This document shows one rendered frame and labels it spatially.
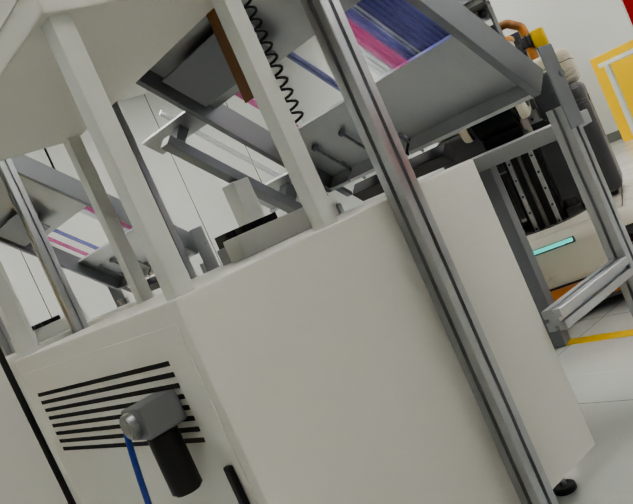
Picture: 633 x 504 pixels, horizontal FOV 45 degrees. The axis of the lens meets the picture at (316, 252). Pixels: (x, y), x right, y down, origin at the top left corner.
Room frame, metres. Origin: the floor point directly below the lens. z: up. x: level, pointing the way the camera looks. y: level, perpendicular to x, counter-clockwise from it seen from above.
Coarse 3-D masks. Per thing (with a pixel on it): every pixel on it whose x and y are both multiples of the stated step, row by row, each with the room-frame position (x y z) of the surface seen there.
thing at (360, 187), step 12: (444, 144) 1.82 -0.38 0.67; (420, 156) 1.88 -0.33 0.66; (432, 156) 1.84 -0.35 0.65; (444, 156) 1.81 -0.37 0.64; (420, 168) 1.88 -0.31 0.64; (432, 168) 1.87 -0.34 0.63; (372, 180) 2.02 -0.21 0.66; (348, 192) 2.06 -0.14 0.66; (360, 192) 2.05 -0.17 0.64; (372, 192) 2.03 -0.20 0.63
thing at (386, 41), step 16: (368, 0) 1.49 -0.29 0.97; (384, 0) 1.47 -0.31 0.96; (400, 0) 1.47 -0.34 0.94; (352, 16) 1.53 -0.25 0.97; (368, 16) 1.52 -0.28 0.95; (384, 16) 1.51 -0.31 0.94; (400, 16) 1.50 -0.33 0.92; (416, 16) 1.49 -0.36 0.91; (368, 32) 1.56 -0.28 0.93; (384, 32) 1.55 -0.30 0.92; (400, 32) 1.54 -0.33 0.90; (416, 32) 1.53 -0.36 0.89; (432, 32) 1.52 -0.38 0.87; (368, 48) 1.60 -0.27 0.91; (384, 48) 1.59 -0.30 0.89; (400, 48) 1.58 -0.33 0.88; (416, 48) 1.57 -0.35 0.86; (368, 64) 1.65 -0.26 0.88; (384, 64) 1.64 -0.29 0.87; (400, 64) 1.63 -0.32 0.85
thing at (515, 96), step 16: (496, 96) 1.63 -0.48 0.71; (512, 96) 1.58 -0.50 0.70; (528, 96) 1.55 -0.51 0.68; (464, 112) 1.70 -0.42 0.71; (480, 112) 1.65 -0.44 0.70; (496, 112) 1.61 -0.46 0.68; (432, 128) 1.78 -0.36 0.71; (448, 128) 1.72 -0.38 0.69; (464, 128) 1.69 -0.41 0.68; (416, 144) 1.80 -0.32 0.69; (432, 144) 1.77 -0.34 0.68; (368, 160) 1.95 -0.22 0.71; (336, 176) 2.06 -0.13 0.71; (352, 176) 1.99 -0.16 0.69
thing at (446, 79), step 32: (416, 64) 1.60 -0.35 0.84; (448, 64) 1.58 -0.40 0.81; (480, 64) 1.56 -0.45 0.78; (384, 96) 1.72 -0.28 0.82; (416, 96) 1.69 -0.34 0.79; (448, 96) 1.67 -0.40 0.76; (480, 96) 1.64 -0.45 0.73; (320, 128) 1.89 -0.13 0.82; (352, 128) 1.86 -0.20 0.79; (416, 128) 1.80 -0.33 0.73; (320, 160) 2.02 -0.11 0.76; (352, 160) 1.98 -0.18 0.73
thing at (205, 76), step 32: (256, 0) 1.54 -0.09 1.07; (288, 0) 1.52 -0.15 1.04; (352, 0) 1.48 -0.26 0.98; (192, 32) 1.67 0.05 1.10; (288, 32) 1.60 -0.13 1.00; (160, 64) 1.80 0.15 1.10; (192, 64) 1.71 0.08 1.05; (224, 64) 1.68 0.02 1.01; (192, 96) 1.82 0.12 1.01; (224, 96) 1.86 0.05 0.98
